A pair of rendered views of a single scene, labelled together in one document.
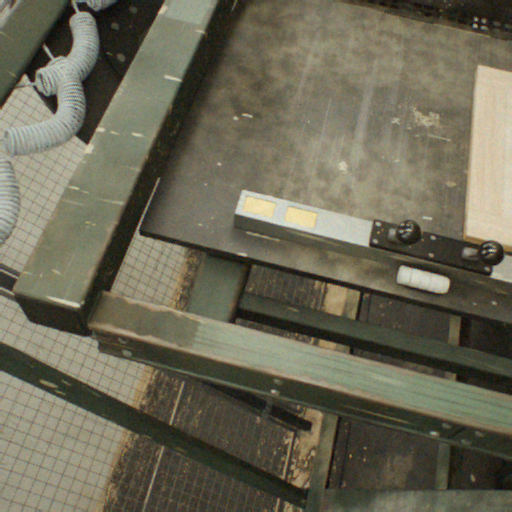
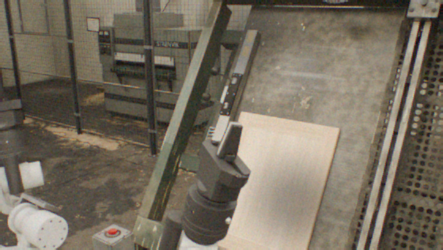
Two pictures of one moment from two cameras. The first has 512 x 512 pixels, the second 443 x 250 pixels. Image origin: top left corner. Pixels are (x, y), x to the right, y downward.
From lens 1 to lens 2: 184 cm
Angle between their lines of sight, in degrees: 64
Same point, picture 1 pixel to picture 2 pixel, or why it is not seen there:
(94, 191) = not seen: outside the picture
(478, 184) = (263, 119)
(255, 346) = (202, 43)
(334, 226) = (241, 62)
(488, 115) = (302, 128)
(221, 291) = (235, 38)
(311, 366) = (196, 58)
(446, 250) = (229, 98)
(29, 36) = not seen: outside the picture
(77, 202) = not seen: outside the picture
